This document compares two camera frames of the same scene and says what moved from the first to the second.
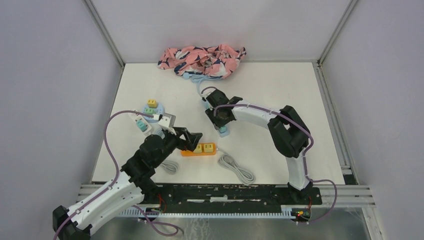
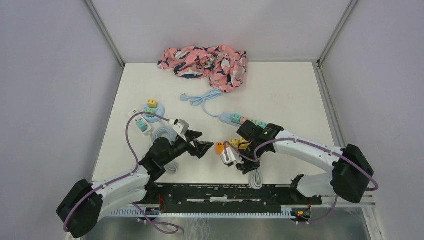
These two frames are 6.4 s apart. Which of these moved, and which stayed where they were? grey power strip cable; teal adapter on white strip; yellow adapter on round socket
Moved: grey power strip cable
Stayed: teal adapter on white strip; yellow adapter on round socket
